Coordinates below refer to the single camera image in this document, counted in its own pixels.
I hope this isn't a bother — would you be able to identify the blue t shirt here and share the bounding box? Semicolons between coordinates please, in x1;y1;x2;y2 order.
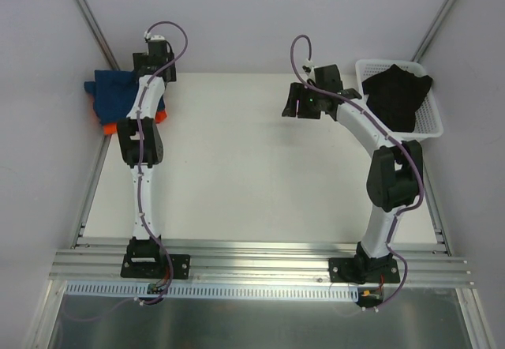
83;69;166;127

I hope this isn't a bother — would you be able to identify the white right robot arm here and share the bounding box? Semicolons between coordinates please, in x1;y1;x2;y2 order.
282;65;424;284

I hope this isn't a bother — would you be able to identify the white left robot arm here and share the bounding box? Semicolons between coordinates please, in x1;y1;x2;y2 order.
117;35;174;279

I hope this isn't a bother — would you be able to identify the black t shirt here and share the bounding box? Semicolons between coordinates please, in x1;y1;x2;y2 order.
361;64;433;133

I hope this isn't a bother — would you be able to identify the folded orange t shirt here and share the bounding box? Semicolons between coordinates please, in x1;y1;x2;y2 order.
92;106;169;136

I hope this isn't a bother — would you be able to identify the white plastic basket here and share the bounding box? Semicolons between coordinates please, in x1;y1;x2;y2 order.
355;58;443;141

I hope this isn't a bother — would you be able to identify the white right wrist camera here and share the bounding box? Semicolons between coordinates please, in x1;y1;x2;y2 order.
302;59;315;74

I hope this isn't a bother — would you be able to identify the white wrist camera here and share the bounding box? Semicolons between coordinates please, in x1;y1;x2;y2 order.
144;31;166;44
302;59;315;74

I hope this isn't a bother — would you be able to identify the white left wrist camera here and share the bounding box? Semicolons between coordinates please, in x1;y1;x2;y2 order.
144;31;166;44

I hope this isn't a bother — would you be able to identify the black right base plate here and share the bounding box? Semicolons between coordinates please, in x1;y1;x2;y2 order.
328;257;400;285

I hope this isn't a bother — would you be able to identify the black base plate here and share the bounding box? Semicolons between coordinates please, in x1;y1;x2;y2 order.
120;254;191;280
328;257;400;285

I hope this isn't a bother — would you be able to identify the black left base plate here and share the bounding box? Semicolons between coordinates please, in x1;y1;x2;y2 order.
120;254;191;280

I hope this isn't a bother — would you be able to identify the aluminium mounting rail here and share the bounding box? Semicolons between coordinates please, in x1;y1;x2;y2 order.
49;238;477;288

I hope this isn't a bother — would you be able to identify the white slotted cable duct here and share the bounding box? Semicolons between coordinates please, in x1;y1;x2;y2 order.
65;281;358;302

